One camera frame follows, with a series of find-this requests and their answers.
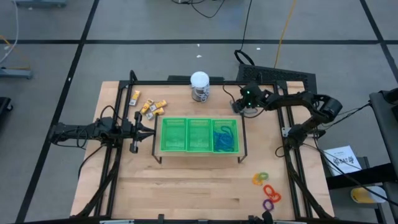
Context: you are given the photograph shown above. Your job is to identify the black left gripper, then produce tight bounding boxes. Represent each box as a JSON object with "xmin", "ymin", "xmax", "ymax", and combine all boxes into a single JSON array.
[{"xmin": 120, "ymin": 111, "xmax": 155, "ymax": 154}]

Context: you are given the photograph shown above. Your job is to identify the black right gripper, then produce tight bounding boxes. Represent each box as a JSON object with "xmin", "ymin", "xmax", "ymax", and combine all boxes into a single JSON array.
[{"xmin": 231, "ymin": 82, "xmax": 268, "ymax": 114}]

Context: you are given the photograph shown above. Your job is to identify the wooden shelf riser black legs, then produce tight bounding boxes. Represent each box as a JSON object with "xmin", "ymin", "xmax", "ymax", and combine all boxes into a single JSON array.
[{"xmin": 151, "ymin": 111, "xmax": 249, "ymax": 165}]

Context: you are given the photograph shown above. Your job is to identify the green slotted plastic basket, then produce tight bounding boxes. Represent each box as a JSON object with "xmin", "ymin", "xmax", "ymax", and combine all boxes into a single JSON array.
[
  {"xmin": 159, "ymin": 117, "xmax": 188, "ymax": 152},
  {"xmin": 185, "ymin": 118, "xmax": 214, "ymax": 153},
  {"xmin": 211, "ymin": 118, "xmax": 240, "ymax": 154}
]

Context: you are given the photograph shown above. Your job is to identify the teal rubber band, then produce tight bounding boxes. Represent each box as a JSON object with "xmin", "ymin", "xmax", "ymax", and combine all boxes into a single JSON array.
[{"xmin": 214, "ymin": 133, "xmax": 229, "ymax": 147}]

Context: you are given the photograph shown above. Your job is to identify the yellow wrapped candies pile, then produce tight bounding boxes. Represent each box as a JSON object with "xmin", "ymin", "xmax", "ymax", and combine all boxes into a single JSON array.
[
  {"xmin": 139, "ymin": 98, "xmax": 155, "ymax": 115},
  {"xmin": 146, "ymin": 107, "xmax": 165, "ymax": 121}
]

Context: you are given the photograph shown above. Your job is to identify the yellow staple box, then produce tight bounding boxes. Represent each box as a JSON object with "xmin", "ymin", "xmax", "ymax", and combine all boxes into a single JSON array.
[
  {"xmin": 129, "ymin": 90, "xmax": 141, "ymax": 107},
  {"xmin": 149, "ymin": 99, "xmax": 169, "ymax": 112}
]

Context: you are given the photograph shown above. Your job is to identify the black perforated computer case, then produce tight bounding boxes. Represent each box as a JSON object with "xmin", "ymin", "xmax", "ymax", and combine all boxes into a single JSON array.
[{"xmin": 235, "ymin": 63, "xmax": 318, "ymax": 109}]

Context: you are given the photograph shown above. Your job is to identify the white-lidded jar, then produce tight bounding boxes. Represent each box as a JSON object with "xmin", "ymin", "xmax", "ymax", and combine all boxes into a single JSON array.
[{"xmin": 189, "ymin": 70, "xmax": 211, "ymax": 103}]

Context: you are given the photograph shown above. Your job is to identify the black flat device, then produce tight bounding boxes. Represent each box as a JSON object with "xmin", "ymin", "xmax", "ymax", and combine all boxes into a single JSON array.
[{"xmin": 167, "ymin": 75, "xmax": 225, "ymax": 83}]

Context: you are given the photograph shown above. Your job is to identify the white printed paper sheet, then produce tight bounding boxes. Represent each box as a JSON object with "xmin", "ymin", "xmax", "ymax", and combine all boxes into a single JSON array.
[{"xmin": 322, "ymin": 145, "xmax": 364, "ymax": 177}]

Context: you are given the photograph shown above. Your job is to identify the black shelf beam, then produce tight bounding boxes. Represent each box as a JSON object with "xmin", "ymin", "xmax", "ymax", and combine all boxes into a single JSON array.
[{"xmin": 325, "ymin": 162, "xmax": 398, "ymax": 191}]

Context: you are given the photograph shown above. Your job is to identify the grey metal bar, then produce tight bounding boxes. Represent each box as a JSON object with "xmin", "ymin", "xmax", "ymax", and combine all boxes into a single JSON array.
[
  {"xmin": 0, "ymin": 67, "xmax": 34, "ymax": 79},
  {"xmin": 14, "ymin": 0, "xmax": 68, "ymax": 9}
]

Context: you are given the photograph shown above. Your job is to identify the black equipment piece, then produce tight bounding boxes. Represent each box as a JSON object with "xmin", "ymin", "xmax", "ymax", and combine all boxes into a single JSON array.
[{"xmin": 0, "ymin": 96, "xmax": 14, "ymax": 123}]

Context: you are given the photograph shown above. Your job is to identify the black cart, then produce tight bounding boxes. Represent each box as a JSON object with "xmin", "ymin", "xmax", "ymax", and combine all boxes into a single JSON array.
[{"xmin": 368, "ymin": 88, "xmax": 398, "ymax": 187}]

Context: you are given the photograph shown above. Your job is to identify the yellow and white container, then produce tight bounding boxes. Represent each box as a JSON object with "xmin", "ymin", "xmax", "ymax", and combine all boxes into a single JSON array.
[{"xmin": 350, "ymin": 185, "xmax": 389, "ymax": 205}]

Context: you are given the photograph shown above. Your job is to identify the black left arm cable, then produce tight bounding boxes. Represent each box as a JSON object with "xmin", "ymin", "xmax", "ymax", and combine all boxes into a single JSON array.
[{"xmin": 101, "ymin": 105, "xmax": 123, "ymax": 123}]

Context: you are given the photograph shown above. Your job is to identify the black metal table frame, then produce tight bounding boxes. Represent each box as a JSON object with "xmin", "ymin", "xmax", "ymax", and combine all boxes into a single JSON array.
[{"xmin": 72, "ymin": 70, "xmax": 336, "ymax": 222}]

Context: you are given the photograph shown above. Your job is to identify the black loose cable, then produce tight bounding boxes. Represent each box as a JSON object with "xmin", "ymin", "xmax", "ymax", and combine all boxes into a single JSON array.
[{"xmin": 77, "ymin": 143, "xmax": 105, "ymax": 180}]

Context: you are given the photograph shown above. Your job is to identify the black looped floor cable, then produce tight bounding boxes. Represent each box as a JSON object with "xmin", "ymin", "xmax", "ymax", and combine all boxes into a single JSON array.
[{"xmin": 233, "ymin": 0, "xmax": 256, "ymax": 67}]

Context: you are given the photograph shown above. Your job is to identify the yellow floor cable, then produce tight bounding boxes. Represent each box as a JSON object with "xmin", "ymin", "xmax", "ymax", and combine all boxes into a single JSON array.
[{"xmin": 272, "ymin": 0, "xmax": 299, "ymax": 68}]

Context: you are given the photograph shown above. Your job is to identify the black curved floor cable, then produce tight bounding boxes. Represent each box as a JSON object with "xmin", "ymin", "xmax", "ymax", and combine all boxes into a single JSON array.
[{"xmin": 172, "ymin": 0, "xmax": 227, "ymax": 19}]

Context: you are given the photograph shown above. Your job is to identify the purple coil ring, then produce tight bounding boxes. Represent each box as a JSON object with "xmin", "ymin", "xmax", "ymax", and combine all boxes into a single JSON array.
[{"xmin": 262, "ymin": 198, "xmax": 275, "ymax": 213}]

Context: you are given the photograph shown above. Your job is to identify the thin black cable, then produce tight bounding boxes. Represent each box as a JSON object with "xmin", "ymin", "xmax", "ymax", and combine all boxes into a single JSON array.
[
  {"xmin": 313, "ymin": 144, "xmax": 398, "ymax": 208},
  {"xmin": 340, "ymin": 101, "xmax": 373, "ymax": 125}
]

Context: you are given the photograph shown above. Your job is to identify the white floor cable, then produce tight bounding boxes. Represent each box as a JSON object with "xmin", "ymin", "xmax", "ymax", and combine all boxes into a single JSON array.
[{"xmin": 0, "ymin": 0, "xmax": 20, "ymax": 65}]

